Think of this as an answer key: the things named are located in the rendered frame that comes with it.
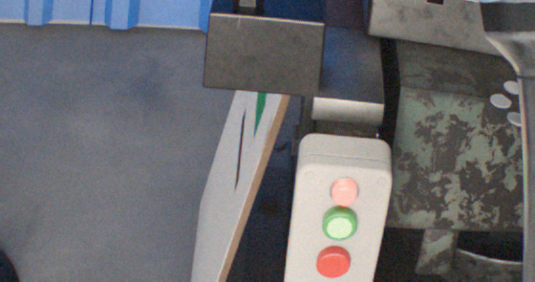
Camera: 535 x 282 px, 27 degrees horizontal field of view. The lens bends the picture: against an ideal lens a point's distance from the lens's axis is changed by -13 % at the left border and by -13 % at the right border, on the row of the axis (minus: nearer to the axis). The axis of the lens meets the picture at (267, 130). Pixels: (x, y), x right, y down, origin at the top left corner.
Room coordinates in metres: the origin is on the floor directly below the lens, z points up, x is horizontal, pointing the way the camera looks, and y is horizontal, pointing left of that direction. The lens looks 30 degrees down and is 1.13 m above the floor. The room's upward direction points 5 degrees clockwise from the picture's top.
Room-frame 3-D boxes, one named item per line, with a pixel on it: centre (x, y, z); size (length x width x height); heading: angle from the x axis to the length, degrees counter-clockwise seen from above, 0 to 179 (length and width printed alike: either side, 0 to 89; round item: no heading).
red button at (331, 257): (0.80, -0.06, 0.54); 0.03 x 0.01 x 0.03; 89
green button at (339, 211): (0.80, -0.06, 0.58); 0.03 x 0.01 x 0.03; 89
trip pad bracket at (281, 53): (0.93, 0.01, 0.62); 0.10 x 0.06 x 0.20; 89
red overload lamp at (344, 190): (0.80, -0.06, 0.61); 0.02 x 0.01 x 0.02; 89
